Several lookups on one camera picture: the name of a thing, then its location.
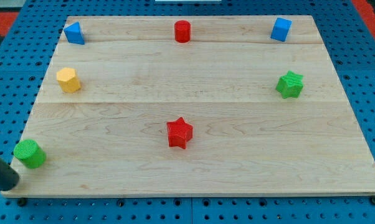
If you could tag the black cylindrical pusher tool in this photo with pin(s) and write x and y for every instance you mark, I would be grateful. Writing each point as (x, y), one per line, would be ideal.
(9, 178)

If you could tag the green cylinder block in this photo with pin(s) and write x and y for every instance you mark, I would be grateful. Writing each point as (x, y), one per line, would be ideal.
(29, 153)

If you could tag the blue triangle block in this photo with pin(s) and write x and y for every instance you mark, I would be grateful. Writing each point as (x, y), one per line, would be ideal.
(74, 34)

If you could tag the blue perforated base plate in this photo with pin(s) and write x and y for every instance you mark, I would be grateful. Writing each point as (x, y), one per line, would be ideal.
(27, 49)

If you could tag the green star block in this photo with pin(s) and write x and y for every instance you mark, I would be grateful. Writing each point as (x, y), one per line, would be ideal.
(290, 85)

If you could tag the blue cube block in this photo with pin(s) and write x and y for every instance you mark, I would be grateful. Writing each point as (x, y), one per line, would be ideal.
(280, 29)

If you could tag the wooden board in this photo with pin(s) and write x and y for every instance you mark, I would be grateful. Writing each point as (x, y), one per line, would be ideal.
(109, 139)

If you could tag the red cylinder block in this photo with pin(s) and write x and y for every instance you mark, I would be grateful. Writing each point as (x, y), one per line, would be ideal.
(182, 31)

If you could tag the red star block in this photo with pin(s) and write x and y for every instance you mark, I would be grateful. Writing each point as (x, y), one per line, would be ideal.
(179, 133)

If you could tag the yellow hexagon block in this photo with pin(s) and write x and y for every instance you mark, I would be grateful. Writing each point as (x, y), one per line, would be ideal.
(68, 80)

